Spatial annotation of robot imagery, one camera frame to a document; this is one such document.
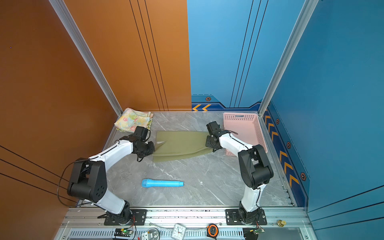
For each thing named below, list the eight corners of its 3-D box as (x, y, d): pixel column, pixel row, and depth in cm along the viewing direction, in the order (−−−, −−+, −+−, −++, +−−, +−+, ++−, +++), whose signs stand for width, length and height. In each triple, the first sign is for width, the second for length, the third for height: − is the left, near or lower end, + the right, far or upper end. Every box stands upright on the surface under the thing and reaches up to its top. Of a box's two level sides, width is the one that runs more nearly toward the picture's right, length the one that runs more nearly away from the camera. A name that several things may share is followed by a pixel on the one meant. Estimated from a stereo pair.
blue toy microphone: (143, 188, 85) (141, 185, 81) (144, 181, 87) (142, 178, 84) (184, 188, 85) (183, 185, 81) (184, 181, 87) (183, 178, 84)
